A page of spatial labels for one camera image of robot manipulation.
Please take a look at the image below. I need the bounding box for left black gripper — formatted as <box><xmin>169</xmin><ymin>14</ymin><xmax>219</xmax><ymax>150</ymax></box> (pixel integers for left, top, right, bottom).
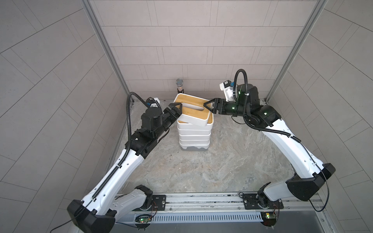
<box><xmin>151</xmin><ymin>102</ymin><xmax>182</xmax><ymax>140</ymax></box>

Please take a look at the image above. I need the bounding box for wooden lid tissue box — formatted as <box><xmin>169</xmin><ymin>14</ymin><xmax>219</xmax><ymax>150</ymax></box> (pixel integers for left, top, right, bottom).
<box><xmin>174</xmin><ymin>93</ymin><xmax>213</xmax><ymax>127</ymax></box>
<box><xmin>179</xmin><ymin>134</ymin><xmax>211</xmax><ymax>141</ymax></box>
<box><xmin>177</xmin><ymin>115</ymin><xmax>214</xmax><ymax>131</ymax></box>

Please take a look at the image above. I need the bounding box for grey lid tissue box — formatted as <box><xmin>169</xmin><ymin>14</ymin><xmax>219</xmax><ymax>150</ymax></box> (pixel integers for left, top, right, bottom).
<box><xmin>179</xmin><ymin>140</ymin><xmax>210</xmax><ymax>147</ymax></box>
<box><xmin>178</xmin><ymin>129</ymin><xmax>211</xmax><ymax>136</ymax></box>

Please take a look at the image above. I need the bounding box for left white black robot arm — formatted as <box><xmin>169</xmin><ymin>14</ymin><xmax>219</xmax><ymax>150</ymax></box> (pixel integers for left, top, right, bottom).
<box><xmin>67</xmin><ymin>103</ymin><xmax>182</xmax><ymax>233</ymax></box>

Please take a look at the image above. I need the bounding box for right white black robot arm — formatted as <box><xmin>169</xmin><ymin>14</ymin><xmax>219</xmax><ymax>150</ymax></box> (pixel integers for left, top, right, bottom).
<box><xmin>204</xmin><ymin>69</ymin><xmax>336</xmax><ymax>209</ymax></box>

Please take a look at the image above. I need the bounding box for black microphone stand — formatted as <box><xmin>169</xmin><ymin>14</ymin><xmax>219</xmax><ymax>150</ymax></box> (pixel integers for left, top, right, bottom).
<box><xmin>175</xmin><ymin>78</ymin><xmax>185</xmax><ymax>93</ymax></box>

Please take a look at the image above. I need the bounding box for left circuit board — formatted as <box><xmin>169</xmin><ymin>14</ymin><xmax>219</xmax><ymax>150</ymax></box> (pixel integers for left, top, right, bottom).
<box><xmin>135</xmin><ymin>214</ymin><xmax>152</xmax><ymax>229</ymax></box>

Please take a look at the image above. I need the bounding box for circuit board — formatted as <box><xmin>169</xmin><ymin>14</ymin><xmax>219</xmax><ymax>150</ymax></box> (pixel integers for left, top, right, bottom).
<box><xmin>260</xmin><ymin>212</ymin><xmax>277</xmax><ymax>228</ymax></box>
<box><xmin>135</xmin><ymin>214</ymin><xmax>152</xmax><ymax>229</ymax></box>

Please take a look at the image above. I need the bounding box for right circuit board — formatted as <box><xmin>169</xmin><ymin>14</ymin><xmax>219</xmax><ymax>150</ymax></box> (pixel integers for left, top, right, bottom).
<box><xmin>260</xmin><ymin>212</ymin><xmax>277</xmax><ymax>228</ymax></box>

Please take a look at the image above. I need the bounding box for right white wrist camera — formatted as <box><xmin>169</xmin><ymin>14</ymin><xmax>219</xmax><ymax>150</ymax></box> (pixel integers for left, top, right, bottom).
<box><xmin>219</xmin><ymin>80</ymin><xmax>235</xmax><ymax>102</ymax></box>

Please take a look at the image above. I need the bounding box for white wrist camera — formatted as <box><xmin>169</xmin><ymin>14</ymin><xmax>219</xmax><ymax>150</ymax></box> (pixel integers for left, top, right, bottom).
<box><xmin>146</xmin><ymin>97</ymin><xmax>161</xmax><ymax>108</ymax></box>
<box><xmin>219</xmin><ymin>80</ymin><xmax>235</xmax><ymax>102</ymax></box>

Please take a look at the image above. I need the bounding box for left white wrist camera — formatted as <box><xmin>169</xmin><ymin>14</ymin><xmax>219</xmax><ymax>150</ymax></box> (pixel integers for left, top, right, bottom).
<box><xmin>146</xmin><ymin>97</ymin><xmax>161</xmax><ymax>108</ymax></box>

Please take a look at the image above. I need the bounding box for aluminium mounting rail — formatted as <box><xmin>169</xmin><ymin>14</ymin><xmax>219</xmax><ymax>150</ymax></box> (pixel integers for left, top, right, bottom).
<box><xmin>78</xmin><ymin>190</ymin><xmax>325</xmax><ymax>215</ymax></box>

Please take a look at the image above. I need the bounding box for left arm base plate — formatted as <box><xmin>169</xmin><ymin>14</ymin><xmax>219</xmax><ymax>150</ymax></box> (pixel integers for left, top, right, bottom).
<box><xmin>133</xmin><ymin>195</ymin><xmax>167</xmax><ymax>211</ymax></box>

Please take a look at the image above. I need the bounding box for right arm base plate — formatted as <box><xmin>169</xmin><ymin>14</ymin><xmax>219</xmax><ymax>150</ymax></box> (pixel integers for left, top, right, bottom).
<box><xmin>239</xmin><ymin>192</ymin><xmax>284</xmax><ymax>210</ymax></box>

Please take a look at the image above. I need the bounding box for left black cable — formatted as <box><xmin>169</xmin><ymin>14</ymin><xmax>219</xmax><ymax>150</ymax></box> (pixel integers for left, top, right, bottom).
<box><xmin>49</xmin><ymin>215</ymin><xmax>76</xmax><ymax>233</ymax></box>

